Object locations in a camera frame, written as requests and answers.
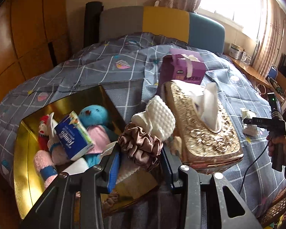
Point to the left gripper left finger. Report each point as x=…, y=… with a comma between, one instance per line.
x=111, y=168

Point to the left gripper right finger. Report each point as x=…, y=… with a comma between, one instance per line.
x=170, y=167

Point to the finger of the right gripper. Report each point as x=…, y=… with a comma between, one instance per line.
x=259, y=122

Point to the white sponge block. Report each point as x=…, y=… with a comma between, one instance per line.
x=88, y=161

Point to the brown satin scrunchie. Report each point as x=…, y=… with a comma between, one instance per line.
x=142, y=148

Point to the blue teddy bear pink dress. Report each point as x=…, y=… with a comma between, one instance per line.
x=96, y=120

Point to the blue tempo tissue pack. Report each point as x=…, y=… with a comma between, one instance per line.
x=73, y=136

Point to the white sock blue band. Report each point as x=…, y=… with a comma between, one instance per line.
x=56, y=150

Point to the pink towel blue band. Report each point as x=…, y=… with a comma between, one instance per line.
x=45, y=167

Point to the red santa plush sock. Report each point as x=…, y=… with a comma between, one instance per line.
x=43, y=133

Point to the beige cloth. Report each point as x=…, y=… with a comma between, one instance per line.
x=133, y=181

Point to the person's right hand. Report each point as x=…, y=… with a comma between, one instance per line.
x=275, y=141

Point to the wooden side desk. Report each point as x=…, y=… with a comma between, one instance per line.
x=254, y=76

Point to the ornate gold tissue box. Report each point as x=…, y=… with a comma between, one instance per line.
x=205, y=136

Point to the blue folding chair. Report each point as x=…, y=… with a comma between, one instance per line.
x=272, y=75

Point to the gold metal tray box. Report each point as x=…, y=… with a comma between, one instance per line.
x=28, y=184

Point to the striped right curtain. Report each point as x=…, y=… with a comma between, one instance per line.
x=270, y=20

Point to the purple tissue carton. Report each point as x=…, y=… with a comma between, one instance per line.
x=181, y=64

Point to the grey checked bed quilt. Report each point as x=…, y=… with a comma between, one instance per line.
x=128, y=68

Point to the grey yellow blue headboard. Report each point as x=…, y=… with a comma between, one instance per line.
x=196, y=30

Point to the black rolled mat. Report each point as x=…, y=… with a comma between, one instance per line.
x=92, y=16

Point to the wooden wardrobe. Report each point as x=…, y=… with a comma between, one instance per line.
x=34, y=38

